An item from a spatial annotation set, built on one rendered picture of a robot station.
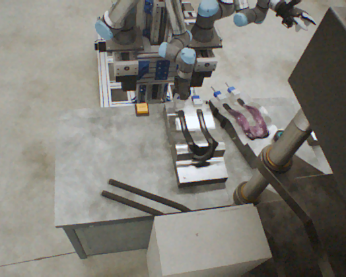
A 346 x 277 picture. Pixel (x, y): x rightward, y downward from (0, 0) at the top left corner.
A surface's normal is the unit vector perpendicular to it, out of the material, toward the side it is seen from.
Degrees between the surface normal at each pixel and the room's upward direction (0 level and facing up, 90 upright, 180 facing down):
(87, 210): 0
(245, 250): 0
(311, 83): 90
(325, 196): 0
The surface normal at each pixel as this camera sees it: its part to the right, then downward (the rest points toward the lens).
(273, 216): 0.11, -0.55
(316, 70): -0.98, 0.08
